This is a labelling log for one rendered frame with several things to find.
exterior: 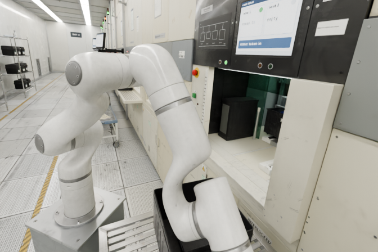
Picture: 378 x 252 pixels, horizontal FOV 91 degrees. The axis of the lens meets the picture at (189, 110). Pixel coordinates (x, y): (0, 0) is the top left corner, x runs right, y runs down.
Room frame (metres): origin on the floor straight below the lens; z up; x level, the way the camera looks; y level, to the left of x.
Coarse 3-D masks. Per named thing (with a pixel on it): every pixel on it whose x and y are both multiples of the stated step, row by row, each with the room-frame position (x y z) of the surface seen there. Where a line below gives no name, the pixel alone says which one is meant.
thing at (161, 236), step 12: (204, 180) 0.70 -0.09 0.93; (156, 192) 0.62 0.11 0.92; (192, 192) 0.68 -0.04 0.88; (156, 204) 0.55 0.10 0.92; (156, 216) 0.55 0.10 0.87; (156, 228) 0.55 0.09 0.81; (168, 228) 0.59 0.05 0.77; (252, 228) 0.46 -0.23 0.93; (168, 240) 0.41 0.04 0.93; (180, 240) 0.52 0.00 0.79; (204, 240) 0.55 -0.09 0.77
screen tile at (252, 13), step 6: (258, 6) 0.80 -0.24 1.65; (264, 6) 0.78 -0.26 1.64; (246, 12) 0.86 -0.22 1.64; (252, 12) 0.83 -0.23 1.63; (258, 12) 0.80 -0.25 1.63; (246, 18) 0.85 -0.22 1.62; (252, 18) 0.83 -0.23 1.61; (258, 18) 0.80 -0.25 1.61; (258, 24) 0.79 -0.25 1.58; (240, 30) 0.88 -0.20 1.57; (246, 30) 0.85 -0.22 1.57; (252, 30) 0.82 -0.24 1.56; (258, 30) 0.79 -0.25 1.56; (240, 36) 0.88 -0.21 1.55; (246, 36) 0.84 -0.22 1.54; (252, 36) 0.81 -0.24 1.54
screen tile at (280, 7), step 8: (280, 0) 0.72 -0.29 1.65; (288, 0) 0.69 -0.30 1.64; (272, 8) 0.74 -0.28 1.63; (280, 8) 0.71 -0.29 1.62; (288, 8) 0.68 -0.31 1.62; (296, 8) 0.66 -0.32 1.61; (288, 16) 0.68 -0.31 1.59; (272, 24) 0.73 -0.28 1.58; (280, 24) 0.70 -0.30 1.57; (288, 24) 0.67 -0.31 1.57; (264, 32) 0.76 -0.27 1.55; (272, 32) 0.73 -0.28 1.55; (280, 32) 0.70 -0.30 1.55; (288, 32) 0.67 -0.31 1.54
